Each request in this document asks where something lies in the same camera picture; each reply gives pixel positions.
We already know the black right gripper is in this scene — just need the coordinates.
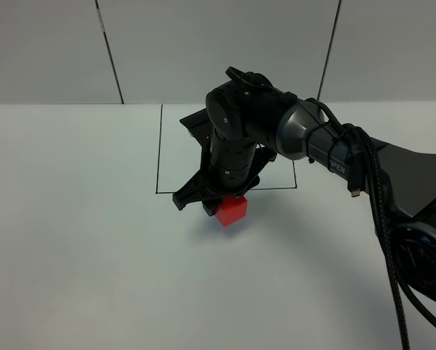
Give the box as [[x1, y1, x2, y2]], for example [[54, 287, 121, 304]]
[[172, 129, 276, 216]]

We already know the red cube block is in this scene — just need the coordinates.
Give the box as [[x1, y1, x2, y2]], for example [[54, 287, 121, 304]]
[[215, 196, 247, 227]]

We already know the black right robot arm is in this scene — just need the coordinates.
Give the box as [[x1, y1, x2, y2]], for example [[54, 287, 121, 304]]
[[173, 67, 436, 302]]

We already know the black right camera cable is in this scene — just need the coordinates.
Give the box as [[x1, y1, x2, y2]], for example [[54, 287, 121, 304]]
[[305, 96, 436, 350]]

